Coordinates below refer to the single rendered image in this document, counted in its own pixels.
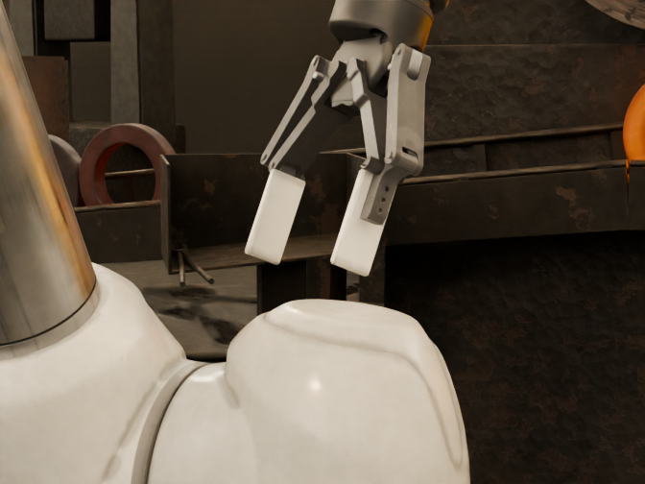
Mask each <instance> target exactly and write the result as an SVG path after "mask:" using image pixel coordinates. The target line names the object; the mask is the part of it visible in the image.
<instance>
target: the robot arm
mask: <svg viewBox="0 0 645 484"><path fill-rule="evenodd" d="M448 2H449V0H336V2H335V5H334V8H333V11H332V14H331V17H330V20H329V23H328V27H329V30H330V32H331V34H332V35H333V36H335V37H336V38H337V39H338V41H339V45H340V47H339V49H338V51H337V53H336V55H335V57H334V59H333V60H332V61H329V60H326V59H324V58H322V57H320V56H316V57H314V58H313V59H312V61H311V64H310V67H309V69H308V72H307V74H306V77H305V80H304V82H303V84H302V86H301V87H300V89H299V92H298V93H297V95H296V97H295V99H294V100H293V102H292V104H291V106H290V107H289V108H288V110H287V112H286V114H285V115H284V117H283V119H282V121H281V122H280V124H279V126H278V128H277V129H276V131H275V134H274V135H273V137H272V139H271V141H270V143H269V144H268V146H267V148H266V150H265V151H264V153H263V155H262V157H261V159H260V162H261V164H263V165H265V166H267V167H268V168H269V172H271V173H270V176H269V178H268V181H267V184H266V187H265V190H264V193H263V196H262V199H261V202H260V205H259V208H258V210H257V213H256V216H255V219H254V222H253V226H252V229H251V234H250V237H249V240H248V243H247V246H246V249H245V254H249V255H252V256H254V257H257V258H260V259H262V260H265V261H268V262H270V263H273V264H275V265H277V264H279V262H280V259H281V257H282V254H283V251H284V248H285V245H286V242H287V239H288V236H289V233H290V230H291V227H292V224H293V221H294V218H295V215H296V212H297V209H298V206H299V201H300V198H301V195H302V192H303V189H304V186H305V185H306V180H305V177H304V174H303V173H304V172H305V171H306V169H307V168H308V167H309V165H310V164H311V163H312V162H313V160H314V159H315V158H316V156H317V155H318V154H319V152H320V151H321V150H322V148H323V147H324V145H325V144H326V143H327V141H328V140H329V139H330V137H331V136H332V135H333V134H334V133H335V132H336V131H337V129H338V128H339V127H340V125H341V124H345V123H348V122H349V121H350V120H351V119H352V118H353V116H358V115H361V119H362V126H363V133H364V138H365V145H366V152H367V159H366V161H365V162H364V163H363V165H365V166H362V165H361V166H360V167H361V168H362V169H361V170H359V173H358V176H357V179H356V182H355V184H354V187H353V191H352V194H351V197H350V200H349V203H348V206H347V209H346V215H345V218H344V221H343V223H342V226H341V229H340V232H339V235H338V238H337V242H336V245H335V248H334V251H333V254H332V256H331V259H330V262H331V264H333V265H336V266H338V267H341V268H344V269H346V270H349V271H350V272H353V273H355V274H358V275H361V276H363V277H366V276H368V275H369V273H370V268H371V264H372V262H373V259H374V256H375V253H376V250H377V246H378V243H379V240H380V237H381V234H382V231H383V229H384V225H385V222H386V219H387V216H388V213H389V210H390V206H391V203H392V200H393V197H394V193H395V190H396V186H397V185H398V184H401V183H403V181H404V180H405V177H406V176H407V175H409V174H411V175H413V176H417V175H418V174H419V173H420V172H421V170H422V167H423V144H424V101H425V82H426V78H427V74H428V70H429V66H430V62H431V59H430V57H428V56H426V55H424V54H422V53H423V50H424V47H425V44H426V41H427V38H428V35H429V32H430V29H431V26H432V23H433V20H434V15H433V14H434V13H438V12H442V11H444V10H445V9H446V7H447V5H448ZM402 148H404V149H406V150H408V154H406V153H404V152H403V150H402ZM0 484H470V473H469V458H468V450H467V444H466V432H465V427H464V422H463V418H462V413H461V409H460V405H459V402H458V399H457V396H456V392H455V389H454V386H453V383H452V380H451V377H450V374H449V371H448V370H447V367H446V364H445V362H444V360H443V357H442V354H441V352H440V351H439V349H438V348H437V346H436V345H435V344H434V343H433V342H432V341H431V340H430V339H429V338H428V336H427V334H426V333H425V331H424V330H423V328H422V327H421V325H420V324H419V323H418V321H417V320H415V319H414V318H412V317H411V316H409V315H406V314H404V313H401V312H398V311H395V310H392V309H389V308H385V307H381V306H376V305H371V304H365V303H359V302H345V301H334V300H298V301H292V302H287V303H285V304H282V305H280V306H279V307H277V308H275V309H274V310H272V311H270V312H266V313H263V314H261V315H259V316H257V317H256V318H255V319H253V320H252V321H251V322H250V323H249V324H247V325H246V326H245V327H244V328H243V329H242V330H241V331H240V332H239V333H238V334H237V335H236V336H235V337H234V338H233V339H232V341H231V342H230V345H229V347H228V350H227V362H221V363H215V364H213V363H205V362H199V361H193V360H188V359H186V355H185V352H184V350H183V348H182V346H181V345H180V344H179V342H178V341H177V340H176V339H175V337H174V336H173V335H172V334H171V333H170V331H169V330H168V329H167V328H166V327H165V325H164V324H163V323H162V322H161V321H160V320H159V319H158V318H157V316H156V315H155V314H154V312H153V311H152V309H151V308H150V307H149V306H148V305H147V304H146V302H145V300H144V298H143V296H142V294H141V292H140V291H139V289H138V288H137V287H136V286H135V285H134V284H133V283H132V282H131V281H129V280H128V279H126V278H124V277H122V276H120V275H118V274H117V273H115V272H113V271H111V270H110V269H108V268H106V267H103V266H101V265H98V264H95V263H93V262H91V260H90V257H89V254H88V251H87V248H86V245H85V243H84V238H83V235H82V233H81V230H80V227H79V224H78V221H77V218H76V215H75V212H74V209H73V206H72V204H71V201H70V198H69V196H68V193H67V190H66V187H65V184H64V181H63V178H62V175H61V172H60V168H59V165H58V163H57V160H56V157H55V154H54V151H53V148H52V145H51V142H50V139H49V136H48V133H47V131H46V128H45V126H44V123H43V120H42V117H41V114H40V111H39V108H38V105H37V102H36V97H35V95H34V93H33V90H32V87H31V84H30V81H29V78H28V75H27V72H26V69H25V66H24V63H23V60H22V58H21V56H20V53H19V50H18V47H17V44H16V41H15V38H14V35H13V32H12V27H11V24H10V22H9V19H8V17H7V14H6V11H5V8H4V5H3V2H2V0H0Z"/></svg>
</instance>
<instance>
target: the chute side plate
mask: <svg viewBox="0 0 645 484"><path fill-rule="evenodd" d="M75 215H76V218H77V221H78V224H79V227H80V230H81V233H82V235H83V238H84V243H85V245H86V248H87V251H88V254H89V257H90V260H91V262H93V263H95V264H105V263H120V262H135V261H150V260H163V257H162V254H161V220H160V206H154V207H143V208H132V209H120V210H109V211H97V212H86V213H75ZM615 230H645V167H630V172H629V190H628V180H627V168H626V167H620V168H610V169H598V170H586V171H575V172H563V173H552V174H540V175H530V176H518V177H507V178H495V179H483V180H472V181H451V182H439V183H427V184H416V185H404V186H397V187H396V190H395V193H394V197H393V200H392V203H391V206H390V210H389V213H388V216H387V219H386V222H385V225H384V229H383V231H382V234H381V237H380V240H379V243H378V246H390V245H404V244H419V243H434V242H449V241H465V240H479V239H494V238H509V237H524V236H540V235H554V234H569V233H585V232H599V231H615Z"/></svg>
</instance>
